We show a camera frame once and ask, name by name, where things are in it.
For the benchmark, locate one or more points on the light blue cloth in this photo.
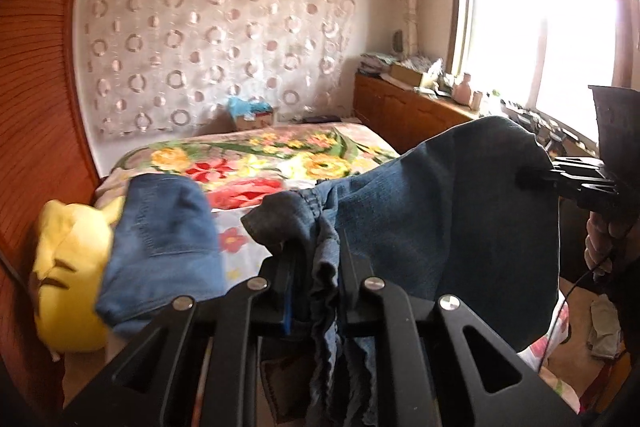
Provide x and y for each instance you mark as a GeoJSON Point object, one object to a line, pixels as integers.
{"type": "Point", "coordinates": [247, 106]}

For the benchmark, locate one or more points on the wooden framed window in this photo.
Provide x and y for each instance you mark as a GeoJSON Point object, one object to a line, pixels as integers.
{"type": "Point", "coordinates": [525, 32]}

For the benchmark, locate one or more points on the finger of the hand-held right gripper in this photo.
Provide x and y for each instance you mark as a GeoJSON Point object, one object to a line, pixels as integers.
{"type": "Point", "coordinates": [580, 166]}
{"type": "Point", "coordinates": [565, 184]}

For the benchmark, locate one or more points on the white cloth heap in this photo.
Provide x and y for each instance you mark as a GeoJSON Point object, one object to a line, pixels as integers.
{"type": "Point", "coordinates": [604, 324]}

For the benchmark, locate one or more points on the wooden louvered wardrobe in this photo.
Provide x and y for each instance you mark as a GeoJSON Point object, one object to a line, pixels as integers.
{"type": "Point", "coordinates": [35, 82]}

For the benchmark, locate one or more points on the small cardboard box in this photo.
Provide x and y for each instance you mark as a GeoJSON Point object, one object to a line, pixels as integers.
{"type": "Point", "coordinates": [256, 121]}

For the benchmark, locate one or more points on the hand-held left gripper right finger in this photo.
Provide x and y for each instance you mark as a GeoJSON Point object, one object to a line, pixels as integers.
{"type": "Point", "coordinates": [352, 277]}

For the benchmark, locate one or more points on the long wooden cabinet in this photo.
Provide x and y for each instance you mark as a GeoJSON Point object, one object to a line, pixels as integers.
{"type": "Point", "coordinates": [400, 112]}

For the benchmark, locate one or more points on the blue denim pants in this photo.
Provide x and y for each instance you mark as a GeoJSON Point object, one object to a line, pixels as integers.
{"type": "Point", "coordinates": [425, 227]}

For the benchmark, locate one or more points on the pink bottle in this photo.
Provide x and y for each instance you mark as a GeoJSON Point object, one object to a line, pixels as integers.
{"type": "Point", "coordinates": [463, 88]}

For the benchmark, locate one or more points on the person's right hand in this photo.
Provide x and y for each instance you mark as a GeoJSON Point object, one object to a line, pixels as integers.
{"type": "Point", "coordinates": [596, 244]}

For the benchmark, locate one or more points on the pile of papers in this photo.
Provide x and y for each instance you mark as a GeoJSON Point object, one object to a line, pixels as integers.
{"type": "Point", "coordinates": [376, 63]}

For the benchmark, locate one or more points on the flat cardboard box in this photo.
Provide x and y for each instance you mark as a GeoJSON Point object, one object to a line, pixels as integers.
{"type": "Point", "coordinates": [406, 74]}

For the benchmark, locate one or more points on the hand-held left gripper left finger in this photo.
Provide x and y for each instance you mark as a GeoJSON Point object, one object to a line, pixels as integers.
{"type": "Point", "coordinates": [272, 297]}

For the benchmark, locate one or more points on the floral printed blanket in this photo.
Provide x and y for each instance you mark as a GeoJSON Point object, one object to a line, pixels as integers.
{"type": "Point", "coordinates": [260, 162]}

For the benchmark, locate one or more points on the yellow plush toy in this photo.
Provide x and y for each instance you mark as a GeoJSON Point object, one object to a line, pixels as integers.
{"type": "Point", "coordinates": [70, 267]}

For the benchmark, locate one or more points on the person's right forearm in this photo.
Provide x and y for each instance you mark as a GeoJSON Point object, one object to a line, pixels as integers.
{"type": "Point", "coordinates": [627, 287]}

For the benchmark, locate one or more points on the circle-patterned lace curtain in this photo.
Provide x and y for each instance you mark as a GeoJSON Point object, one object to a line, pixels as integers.
{"type": "Point", "coordinates": [200, 32]}

